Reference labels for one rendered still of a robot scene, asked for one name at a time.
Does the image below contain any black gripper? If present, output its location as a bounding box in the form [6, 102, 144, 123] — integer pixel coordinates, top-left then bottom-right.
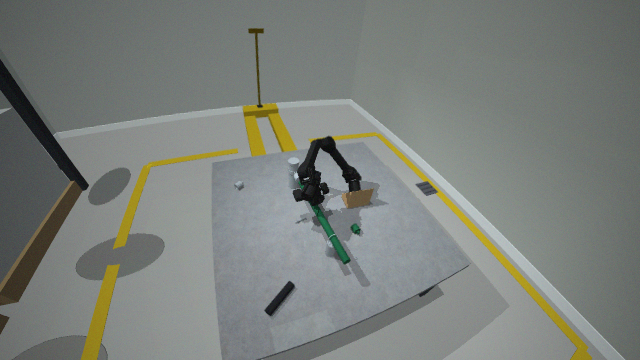
[293, 182, 329, 202]

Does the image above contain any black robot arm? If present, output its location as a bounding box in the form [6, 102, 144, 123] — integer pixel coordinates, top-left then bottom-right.
[297, 136, 362, 206]

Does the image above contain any black cylinder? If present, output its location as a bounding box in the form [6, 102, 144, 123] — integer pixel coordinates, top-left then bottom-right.
[265, 281, 295, 316]

